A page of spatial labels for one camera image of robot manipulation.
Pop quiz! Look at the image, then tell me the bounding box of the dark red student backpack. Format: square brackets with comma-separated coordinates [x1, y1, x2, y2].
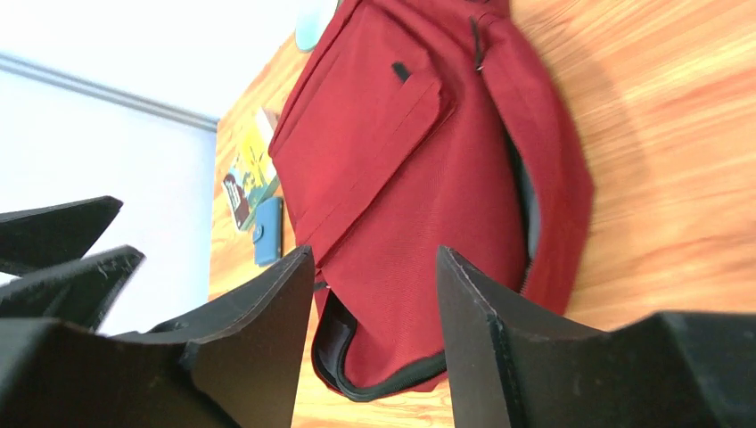
[269, 1, 594, 402]

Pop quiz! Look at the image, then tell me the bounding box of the pale green ceramic bowl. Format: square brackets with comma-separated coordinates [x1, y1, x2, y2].
[294, 0, 341, 53]

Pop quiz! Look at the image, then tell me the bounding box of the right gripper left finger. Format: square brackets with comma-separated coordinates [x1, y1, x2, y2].
[1, 247, 314, 427]

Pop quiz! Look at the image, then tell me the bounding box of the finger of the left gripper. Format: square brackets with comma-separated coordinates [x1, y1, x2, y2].
[1, 245, 144, 331]
[1, 196, 123, 276]

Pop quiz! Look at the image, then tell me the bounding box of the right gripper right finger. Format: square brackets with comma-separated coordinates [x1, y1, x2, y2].
[437, 247, 755, 427]

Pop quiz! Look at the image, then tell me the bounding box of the small blue wallet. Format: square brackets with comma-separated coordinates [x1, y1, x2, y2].
[252, 196, 284, 267]

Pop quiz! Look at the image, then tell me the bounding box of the yellow teal cover book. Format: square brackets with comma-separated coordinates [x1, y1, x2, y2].
[222, 108, 279, 232]

